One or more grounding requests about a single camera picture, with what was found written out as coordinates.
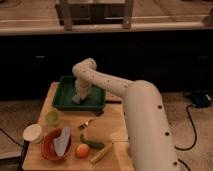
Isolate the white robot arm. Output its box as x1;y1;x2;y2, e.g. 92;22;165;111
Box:
72;58;181;171

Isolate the green chili pepper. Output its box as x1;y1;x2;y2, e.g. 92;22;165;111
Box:
80;134;105;150

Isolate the wooden frame stand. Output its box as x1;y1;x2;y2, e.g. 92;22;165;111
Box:
54;0;134;32

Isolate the grey sponge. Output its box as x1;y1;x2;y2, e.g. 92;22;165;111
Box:
72;95;84;104

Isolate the light green cup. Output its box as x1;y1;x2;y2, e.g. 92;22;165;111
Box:
45;111;60;127

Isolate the grey cloth in bowl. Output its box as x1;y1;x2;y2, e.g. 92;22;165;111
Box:
53;126;71;157

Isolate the yellow corn cob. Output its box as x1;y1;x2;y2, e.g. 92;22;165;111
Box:
90;143;113;164

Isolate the black power cable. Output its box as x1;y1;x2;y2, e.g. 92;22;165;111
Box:
174;104;198;171

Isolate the red bowl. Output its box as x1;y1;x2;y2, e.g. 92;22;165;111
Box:
41;129;72;161

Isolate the orange fruit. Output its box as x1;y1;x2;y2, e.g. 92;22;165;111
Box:
76;144;90;158

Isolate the green plastic tray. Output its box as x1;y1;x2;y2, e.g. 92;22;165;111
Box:
52;76;106;111

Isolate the black device on floor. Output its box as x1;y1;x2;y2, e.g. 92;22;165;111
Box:
186;91;211;108

